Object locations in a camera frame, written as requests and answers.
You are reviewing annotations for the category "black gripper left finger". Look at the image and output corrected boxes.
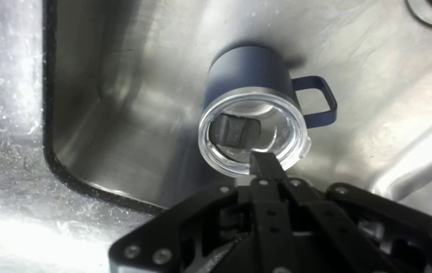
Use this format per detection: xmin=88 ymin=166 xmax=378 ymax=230
xmin=108 ymin=149 xmax=304 ymax=273

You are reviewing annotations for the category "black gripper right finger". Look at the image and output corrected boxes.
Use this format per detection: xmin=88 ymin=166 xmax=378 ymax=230
xmin=267 ymin=149 xmax=432 ymax=273

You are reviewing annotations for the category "stainless steel sink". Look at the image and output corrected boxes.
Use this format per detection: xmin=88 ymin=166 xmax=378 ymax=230
xmin=41 ymin=0 xmax=432 ymax=225

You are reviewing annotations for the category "navy blue metal mug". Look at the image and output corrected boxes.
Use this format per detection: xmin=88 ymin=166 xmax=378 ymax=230
xmin=202 ymin=43 xmax=340 ymax=130

